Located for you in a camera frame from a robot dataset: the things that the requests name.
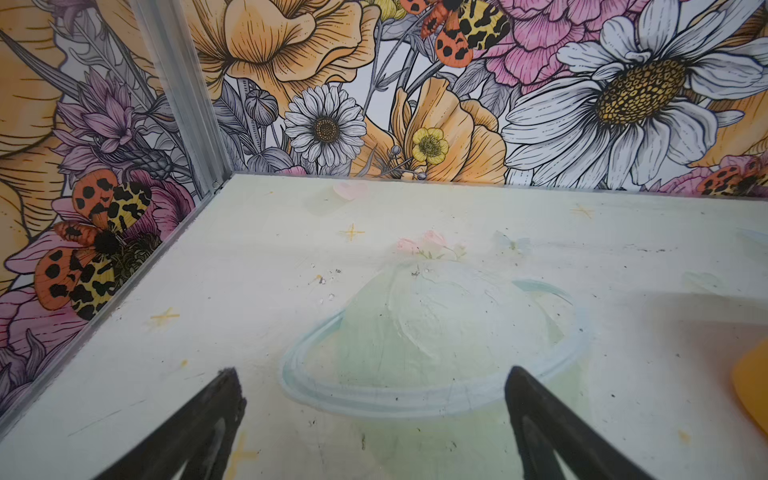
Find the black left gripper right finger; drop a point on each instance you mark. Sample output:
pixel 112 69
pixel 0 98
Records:
pixel 549 435

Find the aluminium corner post left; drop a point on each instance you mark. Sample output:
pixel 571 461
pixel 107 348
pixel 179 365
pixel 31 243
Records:
pixel 174 55

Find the yellow plastic bin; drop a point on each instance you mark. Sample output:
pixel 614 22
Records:
pixel 750 382

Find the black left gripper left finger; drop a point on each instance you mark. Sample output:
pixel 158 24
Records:
pixel 195 442

